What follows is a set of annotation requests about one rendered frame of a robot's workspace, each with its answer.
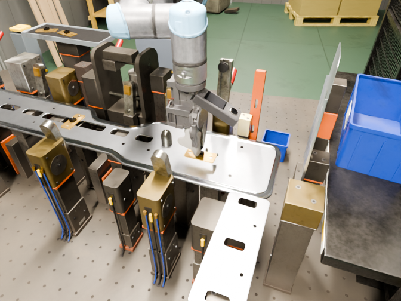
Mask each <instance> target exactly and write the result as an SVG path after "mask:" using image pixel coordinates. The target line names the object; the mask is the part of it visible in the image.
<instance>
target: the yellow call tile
mask: <svg viewBox="0 0 401 301"><path fill-rule="evenodd" d="M30 28H31V26H29V25H23V24H19V25H17V26H13V27H11V28H9V29H10V31H15V32H20V33H21V32H22V31H24V30H28V29H30Z"/></svg>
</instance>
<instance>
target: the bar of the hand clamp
mask: <svg viewBox="0 0 401 301"><path fill-rule="evenodd" d="M232 72H233V59H225V58H221V59H220V63H219V65H218V85H217V96H219V97H221V98H222V99H224V100H225V101H227V102H229V99H230V88H231V82H232Z"/></svg>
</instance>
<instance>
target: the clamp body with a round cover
mask: <svg viewBox="0 0 401 301"><path fill-rule="evenodd" d="M45 78H46V80H47V83H48V86H49V89H50V92H51V95H52V97H53V100H57V101H60V102H66V103H71V104H74V105H80V106H84V101H83V99H84V97H83V96H82V91H81V88H80V85H79V82H78V79H77V77H76V73H75V69H72V68H68V67H59V68H57V69H55V70H53V71H52V72H50V73H48V74H46V75H45Z"/></svg>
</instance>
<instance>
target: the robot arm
mask: <svg viewBox="0 0 401 301"><path fill-rule="evenodd" d="M206 3H207V0H120V3H115V4H110V5H108V6H107V10H106V21H107V27H108V30H109V33H110V35H111V36H112V37H113V38H115V39H127V40H130V39H171V51H172V64H173V73H174V74H173V76H172V77H171V79H169V80H167V87H171V97H172V98H170V99H169V101H170V102H169V101H168V106H167V107H166V115H167V122H168V126H172V127H175V128H179V129H183V128H185V129H184V132H185V136H183V137H179V138H178V140H177V141H178V144H179V145H182V146H184V147H186V148H188V149H191V150H192V151H193V154H194V156H198V155H199V154H200V153H201V150H202V149H203V147H204V144H205V138H206V132H207V126H208V112H209V113H211V114H212V115H214V116H216V117H217V118H218V119H220V120H222V121H223V122H225V123H226V124H228V125H229V126H231V127H234V126H235V125H236V124H237V122H238V120H239V118H240V115H241V113H242V112H241V110H239V109H238V108H236V107H234V106H233V105H231V104H230V103H229V102H227V101H225V100H224V99H222V98H221V97H219V96H217V95H216V94H214V93H213V92H212V91H209V90H208V89H207V88H205V87H206V79H207V27H208V19H207V15H206V8H205V5H206ZM170 105H171V106H170Z"/></svg>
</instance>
